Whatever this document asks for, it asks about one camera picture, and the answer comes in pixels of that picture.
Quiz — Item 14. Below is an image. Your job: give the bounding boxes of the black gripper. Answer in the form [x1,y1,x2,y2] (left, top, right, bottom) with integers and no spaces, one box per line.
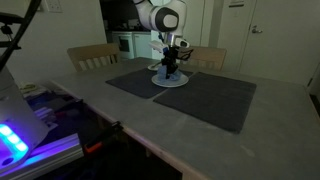
[161,47,178,80]

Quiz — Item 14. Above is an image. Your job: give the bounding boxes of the blue cloth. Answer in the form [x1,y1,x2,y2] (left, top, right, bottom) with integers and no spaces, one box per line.
[157,65,182,81]

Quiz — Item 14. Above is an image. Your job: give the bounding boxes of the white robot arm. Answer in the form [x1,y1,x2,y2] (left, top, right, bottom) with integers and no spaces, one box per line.
[132,0,190,78]

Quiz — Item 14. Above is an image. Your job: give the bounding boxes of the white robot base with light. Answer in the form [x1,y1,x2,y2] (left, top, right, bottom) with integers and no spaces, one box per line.
[0,67,49,173]

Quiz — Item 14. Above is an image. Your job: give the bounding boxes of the large white plate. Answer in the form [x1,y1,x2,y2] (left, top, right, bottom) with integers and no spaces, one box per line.
[151,73,189,88]

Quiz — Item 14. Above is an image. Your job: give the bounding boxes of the dark placemat near plate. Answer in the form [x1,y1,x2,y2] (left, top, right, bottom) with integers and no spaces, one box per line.
[105,66,194,100]

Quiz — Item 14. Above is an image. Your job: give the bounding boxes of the small white saucer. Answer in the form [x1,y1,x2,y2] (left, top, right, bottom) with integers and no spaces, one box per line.
[147,64,162,71]

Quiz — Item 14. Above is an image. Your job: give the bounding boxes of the right wooden chair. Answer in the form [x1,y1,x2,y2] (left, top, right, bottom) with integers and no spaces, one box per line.
[176,46,227,71]

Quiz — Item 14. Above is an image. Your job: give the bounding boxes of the wooden chair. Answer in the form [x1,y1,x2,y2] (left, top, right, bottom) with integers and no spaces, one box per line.
[176,46,227,71]
[67,43,120,72]

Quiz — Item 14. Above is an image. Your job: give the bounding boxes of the white kitchen stove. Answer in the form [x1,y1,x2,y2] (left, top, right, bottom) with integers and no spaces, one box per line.
[112,31,152,59]

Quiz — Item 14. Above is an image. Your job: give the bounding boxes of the dark placemat large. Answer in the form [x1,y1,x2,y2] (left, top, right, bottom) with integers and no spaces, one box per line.
[154,73,257,134]

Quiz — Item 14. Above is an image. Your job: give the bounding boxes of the orange black clamp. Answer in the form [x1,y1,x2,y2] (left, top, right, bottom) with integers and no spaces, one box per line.
[83,121,123,154]

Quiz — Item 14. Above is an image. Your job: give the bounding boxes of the left wooden chair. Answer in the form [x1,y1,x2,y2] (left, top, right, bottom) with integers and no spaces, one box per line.
[67,43,120,72]

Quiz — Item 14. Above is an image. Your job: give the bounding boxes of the white door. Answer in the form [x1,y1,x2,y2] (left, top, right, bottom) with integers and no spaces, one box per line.
[240,0,320,85]

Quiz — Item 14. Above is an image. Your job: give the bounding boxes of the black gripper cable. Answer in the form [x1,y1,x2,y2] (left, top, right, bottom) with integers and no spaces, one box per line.
[176,48,194,63]

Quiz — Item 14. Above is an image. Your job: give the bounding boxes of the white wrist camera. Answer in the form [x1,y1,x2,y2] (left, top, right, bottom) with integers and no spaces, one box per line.
[148,35,191,54]

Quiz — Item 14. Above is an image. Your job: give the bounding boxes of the silver door handle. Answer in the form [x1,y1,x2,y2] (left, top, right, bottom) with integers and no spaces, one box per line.
[251,25,263,34]

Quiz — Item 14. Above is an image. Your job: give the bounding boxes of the black camera stand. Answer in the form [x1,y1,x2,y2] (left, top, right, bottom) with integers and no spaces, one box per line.
[0,0,41,70]

